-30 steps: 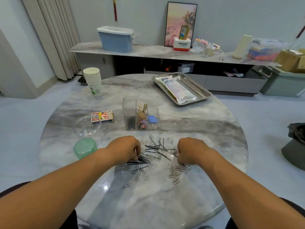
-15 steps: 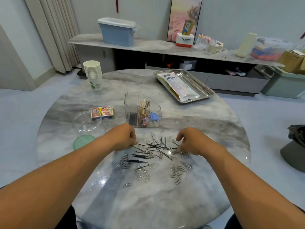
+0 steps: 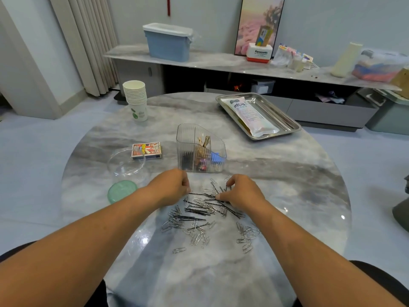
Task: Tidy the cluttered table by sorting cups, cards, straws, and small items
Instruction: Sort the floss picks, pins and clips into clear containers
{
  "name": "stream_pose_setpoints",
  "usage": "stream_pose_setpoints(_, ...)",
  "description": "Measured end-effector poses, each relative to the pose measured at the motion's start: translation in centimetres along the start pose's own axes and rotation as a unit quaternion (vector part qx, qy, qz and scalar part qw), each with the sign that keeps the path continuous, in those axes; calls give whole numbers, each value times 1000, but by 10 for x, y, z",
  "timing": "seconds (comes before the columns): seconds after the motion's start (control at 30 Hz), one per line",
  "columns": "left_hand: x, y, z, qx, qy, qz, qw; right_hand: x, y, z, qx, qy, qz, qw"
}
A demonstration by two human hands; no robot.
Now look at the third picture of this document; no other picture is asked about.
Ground group of white paper cups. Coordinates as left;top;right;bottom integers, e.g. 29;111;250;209
123;80;148;122

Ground loose papers in cabinet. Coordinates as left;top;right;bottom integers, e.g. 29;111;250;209
316;92;346;104

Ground small colourful box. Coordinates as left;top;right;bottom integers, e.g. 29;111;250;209
256;26;275;47

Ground cardboard box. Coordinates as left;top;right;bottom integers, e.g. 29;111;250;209
391;68;409;100

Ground cream paper roll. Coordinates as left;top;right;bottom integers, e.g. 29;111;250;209
330;41;364;78

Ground trash bin with black bag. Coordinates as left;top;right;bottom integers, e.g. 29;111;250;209
392;174;409;233

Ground white box in cabinet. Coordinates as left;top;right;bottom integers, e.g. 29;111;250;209
251;80;277;95

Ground framed pink picture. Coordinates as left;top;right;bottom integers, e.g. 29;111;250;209
234;0;286;57

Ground person's left hand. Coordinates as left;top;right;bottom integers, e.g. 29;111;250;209
146;168;191;209

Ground pile of floss picks and clips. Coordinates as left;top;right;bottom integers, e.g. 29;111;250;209
160;133;262;255

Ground beige curtain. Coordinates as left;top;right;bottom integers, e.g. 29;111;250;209
48;0;121;98

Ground blue storage box white lid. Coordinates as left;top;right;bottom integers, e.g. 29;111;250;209
142;22;194;63

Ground pale green plastic lid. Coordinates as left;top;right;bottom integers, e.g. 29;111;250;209
107;180;139;203

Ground metal tray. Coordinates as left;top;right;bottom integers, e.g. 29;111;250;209
215;93;302;141

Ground grey cabinet with marble top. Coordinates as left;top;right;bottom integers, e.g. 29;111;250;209
104;43;403;132

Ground grey green storage bin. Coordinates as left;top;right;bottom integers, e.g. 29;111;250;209
358;87;409;136

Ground clear ribbed organizer box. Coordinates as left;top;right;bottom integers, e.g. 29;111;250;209
176;122;228;173

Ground clear printed plastic bag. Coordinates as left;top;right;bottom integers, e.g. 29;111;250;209
225;97;280;137

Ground clear bag of snacks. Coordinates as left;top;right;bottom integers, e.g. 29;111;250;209
271;46;295;68

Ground clear round plastic bowl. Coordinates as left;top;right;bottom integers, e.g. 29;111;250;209
107;148;147;178

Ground person's right forearm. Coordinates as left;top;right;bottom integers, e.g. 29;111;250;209
246;204;403;307

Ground person's left forearm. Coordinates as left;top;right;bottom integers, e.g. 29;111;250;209
0;188;164;307

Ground person's right hand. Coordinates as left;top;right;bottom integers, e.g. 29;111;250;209
216;174;269;218

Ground white and red small box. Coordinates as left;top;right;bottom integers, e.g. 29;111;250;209
246;43;274;64

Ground clear storage box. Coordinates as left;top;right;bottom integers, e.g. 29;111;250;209
351;48;409;83

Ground colourful matchbox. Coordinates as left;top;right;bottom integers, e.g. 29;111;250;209
131;142;162;160

